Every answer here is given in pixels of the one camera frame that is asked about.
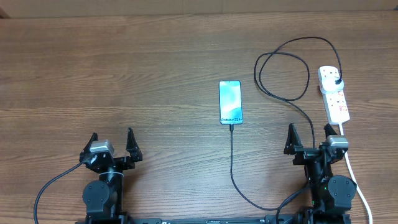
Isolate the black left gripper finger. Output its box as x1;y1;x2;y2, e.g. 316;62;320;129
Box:
79;133;98;162
126;128;142;162

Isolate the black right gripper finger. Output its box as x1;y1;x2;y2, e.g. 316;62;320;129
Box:
324;123;337;137
284;123;302;154

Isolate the white power extension strip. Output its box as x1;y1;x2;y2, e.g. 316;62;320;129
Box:
317;66;350;125

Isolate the black USB charging cable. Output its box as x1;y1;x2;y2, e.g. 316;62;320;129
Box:
229;36;344;212

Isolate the Samsung Galaxy smartphone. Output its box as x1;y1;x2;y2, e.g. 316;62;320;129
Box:
219;80;243;124

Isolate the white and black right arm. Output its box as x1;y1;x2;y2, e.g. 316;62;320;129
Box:
268;123;357;224

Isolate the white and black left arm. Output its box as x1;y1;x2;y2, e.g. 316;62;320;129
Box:
33;128;142;224

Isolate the white charger plug adapter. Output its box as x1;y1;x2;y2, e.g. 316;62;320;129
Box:
320;76;345;94

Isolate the white power strip cord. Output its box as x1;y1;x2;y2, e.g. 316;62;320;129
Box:
338;123;374;224

